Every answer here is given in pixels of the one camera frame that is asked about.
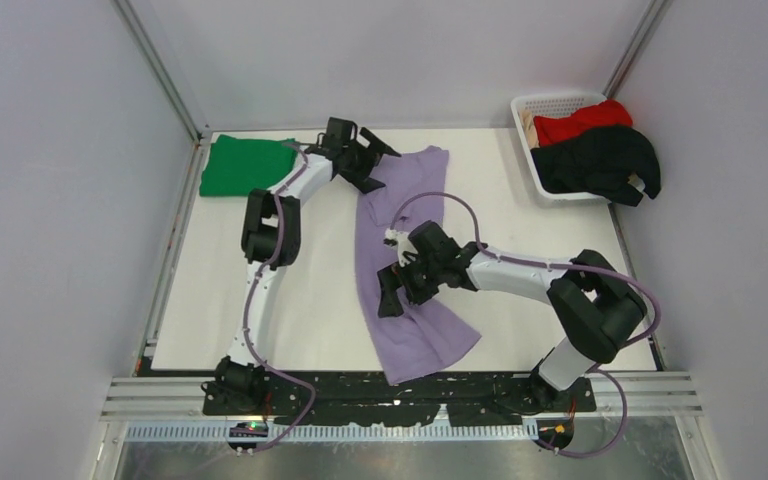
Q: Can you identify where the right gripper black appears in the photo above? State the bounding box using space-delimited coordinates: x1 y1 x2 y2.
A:
380 252 445 318

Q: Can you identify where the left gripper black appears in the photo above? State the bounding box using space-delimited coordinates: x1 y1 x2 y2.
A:
342 131 399 195

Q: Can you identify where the purple t shirt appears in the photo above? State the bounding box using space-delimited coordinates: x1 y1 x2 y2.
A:
355 146 481 385

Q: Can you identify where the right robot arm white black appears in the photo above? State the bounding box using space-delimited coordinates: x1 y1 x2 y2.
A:
377 221 647 411

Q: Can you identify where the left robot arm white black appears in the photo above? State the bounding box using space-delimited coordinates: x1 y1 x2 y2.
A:
202 117 400 416

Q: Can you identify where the folded green t shirt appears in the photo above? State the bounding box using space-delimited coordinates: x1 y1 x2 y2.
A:
199 135 297 197

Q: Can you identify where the beige t shirt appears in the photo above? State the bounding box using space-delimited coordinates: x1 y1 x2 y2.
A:
519 109 540 152

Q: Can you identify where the white plastic basket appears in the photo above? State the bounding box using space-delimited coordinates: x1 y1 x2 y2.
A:
510 89 609 207

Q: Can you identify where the red t shirt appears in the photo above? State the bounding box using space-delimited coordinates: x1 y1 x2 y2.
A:
530 100 633 148

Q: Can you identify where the black t shirt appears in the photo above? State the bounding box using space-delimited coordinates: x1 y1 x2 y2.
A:
531 125 662 207

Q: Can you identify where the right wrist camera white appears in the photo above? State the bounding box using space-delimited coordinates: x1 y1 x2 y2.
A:
383 228 419 267

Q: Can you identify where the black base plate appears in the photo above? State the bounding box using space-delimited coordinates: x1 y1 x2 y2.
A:
220 371 596 427

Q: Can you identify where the white slotted cable duct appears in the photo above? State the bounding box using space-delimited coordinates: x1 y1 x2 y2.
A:
124 419 570 445

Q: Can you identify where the left corner metal post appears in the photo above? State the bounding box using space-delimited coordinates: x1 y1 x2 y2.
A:
112 0 202 143

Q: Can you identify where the corner metal post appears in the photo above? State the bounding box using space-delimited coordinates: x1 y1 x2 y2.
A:
112 0 202 143
602 0 673 98

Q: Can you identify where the aluminium frame rail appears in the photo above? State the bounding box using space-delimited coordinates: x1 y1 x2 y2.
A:
102 371 702 426

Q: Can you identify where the right corner metal post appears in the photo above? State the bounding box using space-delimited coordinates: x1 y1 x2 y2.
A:
602 0 673 98

